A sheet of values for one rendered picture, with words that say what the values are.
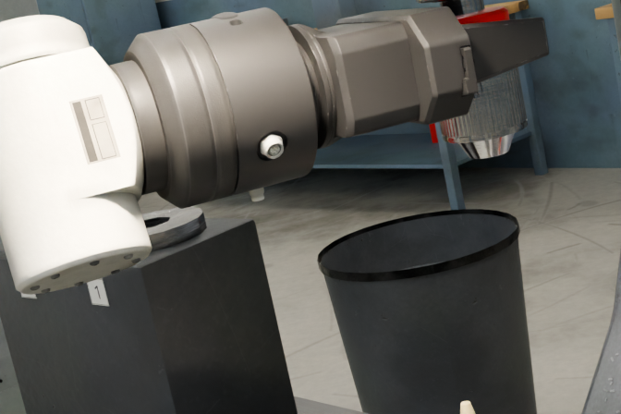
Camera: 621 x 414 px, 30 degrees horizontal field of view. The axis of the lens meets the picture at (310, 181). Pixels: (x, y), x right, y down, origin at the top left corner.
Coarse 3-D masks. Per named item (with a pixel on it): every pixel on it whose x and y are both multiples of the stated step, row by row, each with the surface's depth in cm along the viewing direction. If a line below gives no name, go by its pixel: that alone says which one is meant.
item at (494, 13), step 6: (492, 6) 64; (498, 6) 63; (480, 12) 62; (486, 12) 61; (492, 12) 61; (498, 12) 61; (504, 12) 61; (462, 18) 60; (468, 18) 60; (474, 18) 60; (480, 18) 60; (486, 18) 60; (492, 18) 60; (498, 18) 61; (504, 18) 61
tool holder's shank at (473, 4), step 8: (448, 0) 61; (456, 0) 61; (464, 0) 61; (472, 0) 61; (480, 0) 62; (456, 8) 61; (464, 8) 61; (472, 8) 61; (480, 8) 62; (456, 16) 61; (464, 16) 61
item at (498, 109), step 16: (496, 80) 61; (512, 80) 62; (480, 96) 61; (496, 96) 61; (512, 96) 62; (480, 112) 61; (496, 112) 61; (512, 112) 62; (448, 128) 62; (464, 128) 62; (480, 128) 61; (496, 128) 61; (512, 128) 62
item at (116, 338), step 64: (0, 256) 98; (192, 256) 87; (256, 256) 92; (64, 320) 93; (128, 320) 87; (192, 320) 87; (256, 320) 92; (64, 384) 96; (128, 384) 89; (192, 384) 87; (256, 384) 92
